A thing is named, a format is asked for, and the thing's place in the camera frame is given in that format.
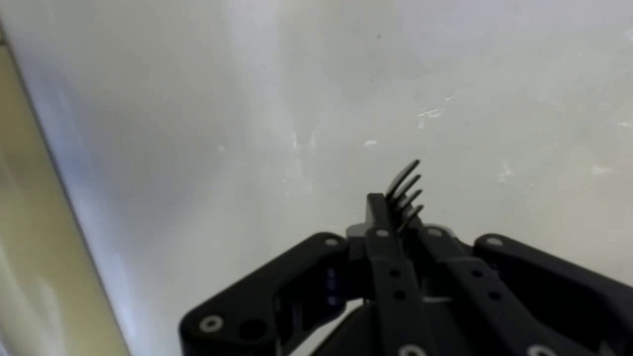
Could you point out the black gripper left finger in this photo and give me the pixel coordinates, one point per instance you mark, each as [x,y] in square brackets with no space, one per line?
[263,298]

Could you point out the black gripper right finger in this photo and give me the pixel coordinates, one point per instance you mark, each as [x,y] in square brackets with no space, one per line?
[526,298]

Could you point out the silver metal fork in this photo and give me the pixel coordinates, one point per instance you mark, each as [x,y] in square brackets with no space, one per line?
[404,191]

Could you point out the white sink basin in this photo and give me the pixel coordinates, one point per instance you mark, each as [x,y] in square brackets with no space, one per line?
[328,100]

